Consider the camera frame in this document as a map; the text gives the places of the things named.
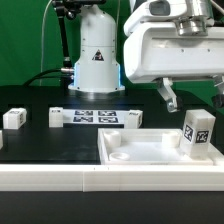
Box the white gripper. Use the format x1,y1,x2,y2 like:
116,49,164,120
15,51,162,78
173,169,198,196
123,25,224,113

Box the white square tabletop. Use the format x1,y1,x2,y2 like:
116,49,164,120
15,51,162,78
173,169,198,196
98,128,224,166

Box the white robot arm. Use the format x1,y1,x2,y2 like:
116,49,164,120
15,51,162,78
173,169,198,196
73,0,224,112

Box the fiducial marker sheet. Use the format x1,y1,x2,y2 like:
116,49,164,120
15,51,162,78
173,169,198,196
63,109,128,125

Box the white obstacle fence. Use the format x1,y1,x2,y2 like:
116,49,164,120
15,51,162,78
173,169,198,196
0,164,224,192

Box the black cables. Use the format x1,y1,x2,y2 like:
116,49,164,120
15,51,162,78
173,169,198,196
22,68,75,87

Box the black camera stand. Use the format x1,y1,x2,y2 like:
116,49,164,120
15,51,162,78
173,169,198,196
52,0,106,67

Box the white cable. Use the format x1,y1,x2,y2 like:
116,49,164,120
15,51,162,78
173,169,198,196
39,0,54,87

